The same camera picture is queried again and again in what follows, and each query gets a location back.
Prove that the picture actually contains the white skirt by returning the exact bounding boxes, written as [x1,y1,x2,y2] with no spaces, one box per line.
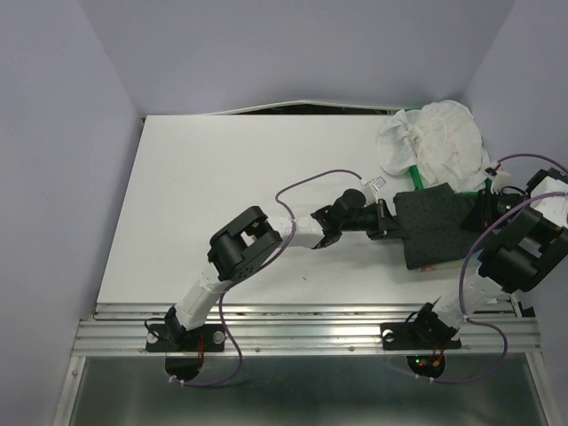
[376,100,490,193]

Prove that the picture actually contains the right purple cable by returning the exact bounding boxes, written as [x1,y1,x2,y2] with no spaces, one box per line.
[385,153,568,383]

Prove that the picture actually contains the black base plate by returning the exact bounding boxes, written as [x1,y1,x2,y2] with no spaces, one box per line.
[380,322,462,351]
[145,322,227,353]

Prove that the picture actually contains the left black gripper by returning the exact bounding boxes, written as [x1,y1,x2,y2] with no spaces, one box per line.
[339,198,406,240]

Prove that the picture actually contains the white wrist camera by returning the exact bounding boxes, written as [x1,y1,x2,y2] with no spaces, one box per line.
[485,165,511,193]
[359,177,386,206]

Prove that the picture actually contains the green plastic basket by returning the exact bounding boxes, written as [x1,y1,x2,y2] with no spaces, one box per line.
[395,100,489,193]

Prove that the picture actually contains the aluminium rail frame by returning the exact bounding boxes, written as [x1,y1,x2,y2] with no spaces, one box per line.
[52,280,564,425]

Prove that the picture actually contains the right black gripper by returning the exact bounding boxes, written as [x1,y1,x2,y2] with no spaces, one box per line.
[459,187,533,228]

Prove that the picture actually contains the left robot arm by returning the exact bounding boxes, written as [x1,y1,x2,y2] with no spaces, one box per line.
[164,189,407,350]

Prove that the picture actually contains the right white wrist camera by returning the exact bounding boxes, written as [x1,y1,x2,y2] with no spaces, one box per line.
[485,165,511,193]

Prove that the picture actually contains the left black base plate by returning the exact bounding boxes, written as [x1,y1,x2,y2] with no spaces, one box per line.
[145,322,227,353]

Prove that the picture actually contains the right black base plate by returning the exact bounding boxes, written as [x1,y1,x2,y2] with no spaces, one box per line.
[380,322,462,351]

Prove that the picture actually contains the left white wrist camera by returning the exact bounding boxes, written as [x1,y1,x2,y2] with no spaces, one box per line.
[359,177,386,206]

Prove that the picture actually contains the purple cable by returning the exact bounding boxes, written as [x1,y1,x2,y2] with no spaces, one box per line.
[167,170,369,386]
[385,153,568,383]

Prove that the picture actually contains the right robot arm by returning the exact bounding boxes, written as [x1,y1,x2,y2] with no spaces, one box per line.
[408,169,567,349]

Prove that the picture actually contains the dark grey dotted skirt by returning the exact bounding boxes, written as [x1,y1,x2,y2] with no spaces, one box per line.
[393,184,481,270]

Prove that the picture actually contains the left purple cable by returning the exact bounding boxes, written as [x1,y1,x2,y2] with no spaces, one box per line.
[167,170,369,386]

